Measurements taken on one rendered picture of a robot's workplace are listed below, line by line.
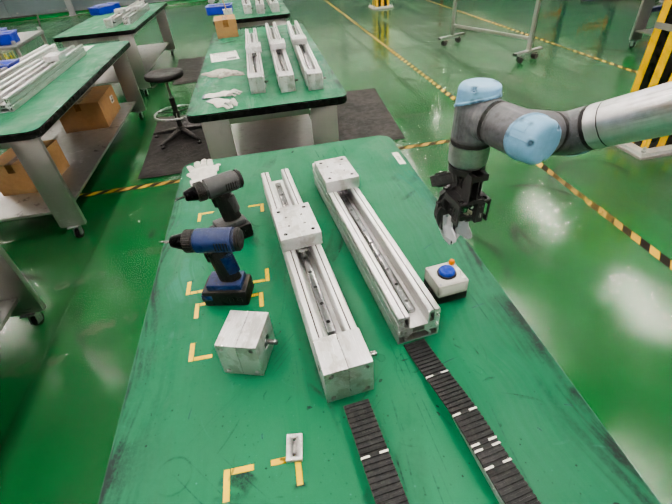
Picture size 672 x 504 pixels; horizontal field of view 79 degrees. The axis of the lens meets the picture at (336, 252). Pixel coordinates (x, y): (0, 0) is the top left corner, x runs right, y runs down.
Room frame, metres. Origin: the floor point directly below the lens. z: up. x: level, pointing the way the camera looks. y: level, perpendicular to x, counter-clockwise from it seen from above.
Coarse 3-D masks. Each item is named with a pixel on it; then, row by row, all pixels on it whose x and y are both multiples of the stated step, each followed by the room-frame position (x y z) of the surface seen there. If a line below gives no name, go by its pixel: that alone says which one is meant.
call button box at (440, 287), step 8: (440, 264) 0.77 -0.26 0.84; (448, 264) 0.77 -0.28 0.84; (432, 272) 0.75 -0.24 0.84; (456, 272) 0.74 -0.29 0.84; (424, 280) 0.76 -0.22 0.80; (432, 280) 0.73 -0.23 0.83; (440, 280) 0.72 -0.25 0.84; (448, 280) 0.71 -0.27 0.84; (456, 280) 0.71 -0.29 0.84; (464, 280) 0.71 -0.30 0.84; (432, 288) 0.72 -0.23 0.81; (440, 288) 0.69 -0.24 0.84; (448, 288) 0.70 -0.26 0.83; (456, 288) 0.70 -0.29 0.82; (464, 288) 0.71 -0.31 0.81; (440, 296) 0.69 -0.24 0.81; (448, 296) 0.70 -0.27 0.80; (456, 296) 0.70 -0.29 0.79; (464, 296) 0.71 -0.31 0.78
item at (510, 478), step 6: (516, 468) 0.28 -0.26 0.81; (504, 474) 0.28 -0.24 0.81; (510, 474) 0.27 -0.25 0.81; (516, 474) 0.27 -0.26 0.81; (492, 480) 0.27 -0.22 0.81; (498, 480) 0.27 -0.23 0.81; (504, 480) 0.27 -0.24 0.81; (510, 480) 0.27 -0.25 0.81; (516, 480) 0.26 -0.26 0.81; (522, 480) 0.26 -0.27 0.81; (498, 486) 0.26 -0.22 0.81; (504, 486) 0.26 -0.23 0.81
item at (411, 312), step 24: (336, 192) 1.14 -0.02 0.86; (360, 192) 1.12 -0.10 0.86; (336, 216) 1.06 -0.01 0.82; (360, 216) 1.05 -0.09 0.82; (360, 240) 0.87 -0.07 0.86; (384, 240) 0.86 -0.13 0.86; (360, 264) 0.83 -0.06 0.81; (384, 264) 0.80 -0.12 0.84; (408, 264) 0.76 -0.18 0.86; (384, 288) 0.68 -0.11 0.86; (408, 288) 0.70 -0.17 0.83; (384, 312) 0.66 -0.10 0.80; (408, 312) 0.63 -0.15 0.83; (432, 312) 0.61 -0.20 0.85; (408, 336) 0.59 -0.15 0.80
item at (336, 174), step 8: (328, 160) 1.29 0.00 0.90; (336, 160) 1.29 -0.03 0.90; (344, 160) 1.28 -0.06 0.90; (320, 168) 1.24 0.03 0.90; (328, 168) 1.23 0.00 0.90; (336, 168) 1.23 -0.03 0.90; (344, 168) 1.22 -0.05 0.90; (352, 168) 1.22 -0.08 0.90; (320, 176) 1.21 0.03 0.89; (328, 176) 1.18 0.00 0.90; (336, 176) 1.17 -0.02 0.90; (344, 176) 1.17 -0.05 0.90; (352, 176) 1.16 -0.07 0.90; (328, 184) 1.14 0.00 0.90; (336, 184) 1.14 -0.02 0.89; (344, 184) 1.15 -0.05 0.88; (352, 184) 1.16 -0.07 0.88; (328, 192) 1.14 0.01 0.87; (344, 192) 1.17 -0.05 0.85
